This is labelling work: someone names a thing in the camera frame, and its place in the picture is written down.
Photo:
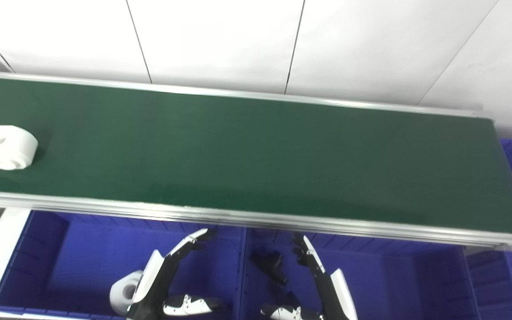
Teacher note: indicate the black plastic part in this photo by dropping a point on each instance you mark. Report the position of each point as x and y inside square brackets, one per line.
[270, 264]

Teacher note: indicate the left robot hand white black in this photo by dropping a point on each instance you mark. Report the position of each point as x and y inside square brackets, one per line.
[154, 280]

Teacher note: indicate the green conveyor belt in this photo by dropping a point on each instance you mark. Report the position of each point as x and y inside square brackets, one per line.
[256, 155]
[256, 220]

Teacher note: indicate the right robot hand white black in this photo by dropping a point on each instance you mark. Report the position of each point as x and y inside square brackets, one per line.
[338, 293]

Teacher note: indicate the white cylindrical part with holes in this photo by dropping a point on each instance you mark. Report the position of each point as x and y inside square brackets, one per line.
[7, 149]
[120, 293]

